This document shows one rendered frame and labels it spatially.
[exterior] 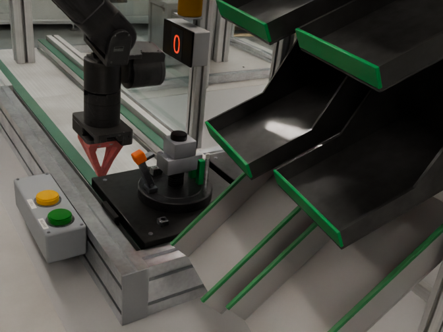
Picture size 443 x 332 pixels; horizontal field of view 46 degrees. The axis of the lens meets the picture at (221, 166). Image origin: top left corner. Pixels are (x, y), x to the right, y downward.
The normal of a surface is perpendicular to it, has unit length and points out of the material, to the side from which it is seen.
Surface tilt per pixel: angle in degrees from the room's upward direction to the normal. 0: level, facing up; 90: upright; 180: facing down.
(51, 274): 0
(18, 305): 0
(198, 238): 90
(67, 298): 0
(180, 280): 90
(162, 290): 90
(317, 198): 25
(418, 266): 90
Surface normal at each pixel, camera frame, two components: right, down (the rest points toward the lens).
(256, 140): -0.30, -0.76
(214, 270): -0.58, -0.56
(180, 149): 0.55, 0.43
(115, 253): 0.10, -0.89
